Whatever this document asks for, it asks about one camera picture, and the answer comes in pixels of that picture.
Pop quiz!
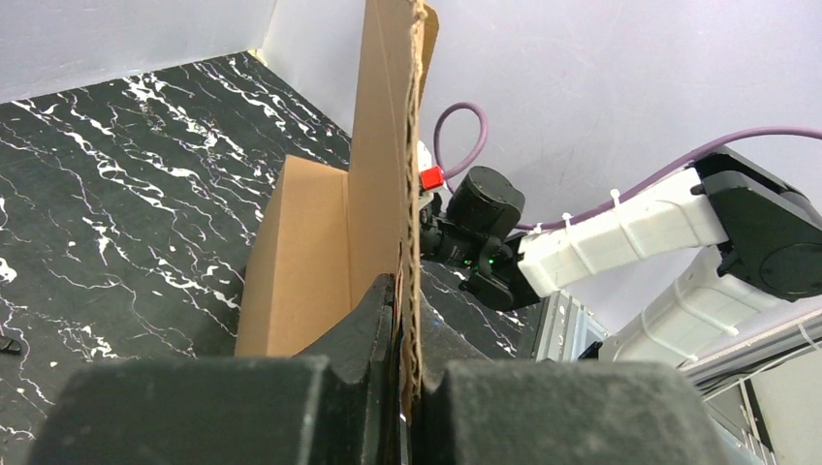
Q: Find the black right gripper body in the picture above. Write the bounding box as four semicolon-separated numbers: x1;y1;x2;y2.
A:
419;166;541;312

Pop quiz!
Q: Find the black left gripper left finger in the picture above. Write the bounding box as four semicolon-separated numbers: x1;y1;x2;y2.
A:
28;274;395;464

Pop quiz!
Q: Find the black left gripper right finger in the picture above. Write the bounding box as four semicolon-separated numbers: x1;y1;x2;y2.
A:
417;303;729;464

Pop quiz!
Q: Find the brown cardboard box sheet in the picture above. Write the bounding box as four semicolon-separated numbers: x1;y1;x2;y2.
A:
235;1;438;409

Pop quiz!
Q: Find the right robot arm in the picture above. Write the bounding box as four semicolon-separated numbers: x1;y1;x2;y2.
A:
420;147;821;366

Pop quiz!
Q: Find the aluminium rail frame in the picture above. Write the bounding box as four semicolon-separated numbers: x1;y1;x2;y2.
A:
518;291;821;464

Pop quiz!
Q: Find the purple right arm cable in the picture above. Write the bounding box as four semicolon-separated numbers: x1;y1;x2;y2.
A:
433;102;822;233

